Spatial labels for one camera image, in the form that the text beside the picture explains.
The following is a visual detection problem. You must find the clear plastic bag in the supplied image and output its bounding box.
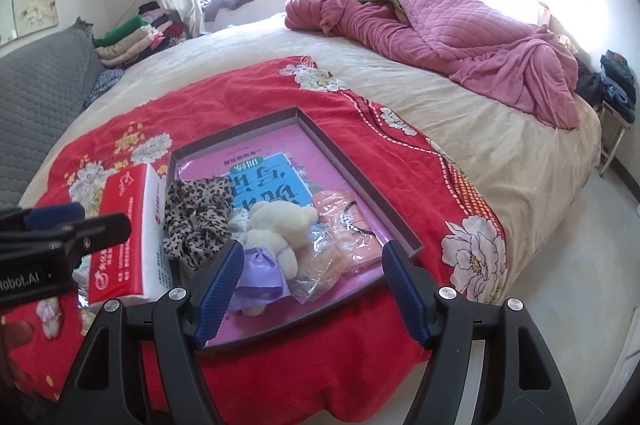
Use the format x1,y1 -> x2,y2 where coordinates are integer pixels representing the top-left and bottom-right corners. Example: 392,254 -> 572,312
290,225 -> 351,306

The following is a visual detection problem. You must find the bed with beige sheet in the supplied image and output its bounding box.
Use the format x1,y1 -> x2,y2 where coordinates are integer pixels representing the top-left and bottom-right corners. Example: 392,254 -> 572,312
20,12 -> 601,406

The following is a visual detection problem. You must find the pink book with blue panel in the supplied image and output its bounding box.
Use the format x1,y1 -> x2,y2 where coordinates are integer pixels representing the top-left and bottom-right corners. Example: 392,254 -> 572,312
177,125 -> 401,348

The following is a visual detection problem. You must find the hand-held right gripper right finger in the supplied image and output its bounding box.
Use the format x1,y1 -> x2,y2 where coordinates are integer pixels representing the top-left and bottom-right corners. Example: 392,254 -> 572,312
381,242 -> 578,425

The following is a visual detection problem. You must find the dark floral cloth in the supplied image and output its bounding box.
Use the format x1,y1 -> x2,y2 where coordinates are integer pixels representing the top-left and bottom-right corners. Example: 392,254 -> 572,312
82,68 -> 126,108

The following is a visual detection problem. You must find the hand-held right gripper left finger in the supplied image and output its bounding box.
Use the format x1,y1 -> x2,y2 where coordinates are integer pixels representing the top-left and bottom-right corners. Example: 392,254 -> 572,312
52,240 -> 247,425

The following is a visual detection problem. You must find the person's left hand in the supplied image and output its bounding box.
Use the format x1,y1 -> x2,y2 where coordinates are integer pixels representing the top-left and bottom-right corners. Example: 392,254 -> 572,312
0,321 -> 37,351

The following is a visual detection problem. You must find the peach cloth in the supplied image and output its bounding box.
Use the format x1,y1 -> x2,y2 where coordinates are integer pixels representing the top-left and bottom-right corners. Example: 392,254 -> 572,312
312,189 -> 388,276

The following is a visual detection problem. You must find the stack of folded clothes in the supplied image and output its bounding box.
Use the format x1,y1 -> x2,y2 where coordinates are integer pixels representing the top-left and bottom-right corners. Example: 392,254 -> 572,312
94,0 -> 188,68

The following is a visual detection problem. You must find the pink quilted duvet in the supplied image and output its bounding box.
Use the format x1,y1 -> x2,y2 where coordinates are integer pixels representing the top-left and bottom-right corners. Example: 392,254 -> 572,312
285,0 -> 582,128

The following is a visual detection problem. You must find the pile of dark clothes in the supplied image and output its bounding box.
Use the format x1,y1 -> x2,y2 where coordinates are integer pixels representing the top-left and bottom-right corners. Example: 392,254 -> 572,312
575,50 -> 638,123

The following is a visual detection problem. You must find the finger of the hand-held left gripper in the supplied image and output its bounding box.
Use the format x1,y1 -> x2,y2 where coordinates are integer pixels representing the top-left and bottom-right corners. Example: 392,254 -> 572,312
0,204 -> 87,231
0,212 -> 132,267

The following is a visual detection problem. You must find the white chair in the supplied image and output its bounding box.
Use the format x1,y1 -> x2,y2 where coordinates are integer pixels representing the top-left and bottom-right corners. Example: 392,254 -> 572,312
597,100 -> 633,178

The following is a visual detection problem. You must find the large red tissue pack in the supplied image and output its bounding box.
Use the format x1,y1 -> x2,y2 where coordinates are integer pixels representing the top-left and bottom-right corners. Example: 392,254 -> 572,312
87,162 -> 176,306

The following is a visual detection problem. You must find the white fuzzy cloth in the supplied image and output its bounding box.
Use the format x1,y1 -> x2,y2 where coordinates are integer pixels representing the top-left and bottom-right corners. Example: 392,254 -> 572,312
227,210 -> 253,241

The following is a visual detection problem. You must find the red floral blanket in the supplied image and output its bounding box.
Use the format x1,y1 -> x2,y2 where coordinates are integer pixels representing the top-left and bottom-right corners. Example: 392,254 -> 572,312
17,56 -> 511,425

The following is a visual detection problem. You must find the grey shallow tray box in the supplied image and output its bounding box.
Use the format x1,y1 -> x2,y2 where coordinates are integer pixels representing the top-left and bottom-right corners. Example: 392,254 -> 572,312
162,106 -> 425,353

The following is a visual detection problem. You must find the leopard print scrunchie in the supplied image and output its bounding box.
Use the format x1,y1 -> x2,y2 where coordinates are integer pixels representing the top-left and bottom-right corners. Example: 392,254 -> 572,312
162,178 -> 235,271

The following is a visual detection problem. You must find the cream plush bear purple dress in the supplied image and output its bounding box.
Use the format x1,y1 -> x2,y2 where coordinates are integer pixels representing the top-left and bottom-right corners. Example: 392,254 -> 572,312
232,200 -> 319,318

